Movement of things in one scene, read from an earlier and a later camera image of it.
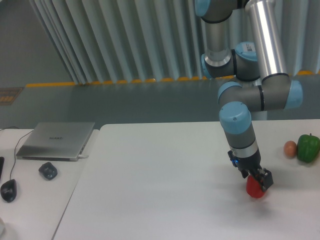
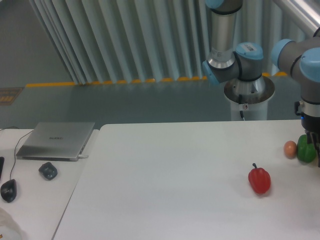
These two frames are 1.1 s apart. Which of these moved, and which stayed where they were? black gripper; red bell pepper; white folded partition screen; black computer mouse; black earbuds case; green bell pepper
Moved: red bell pepper; black gripper
Stayed: white folded partition screen; black earbuds case; black computer mouse; green bell pepper
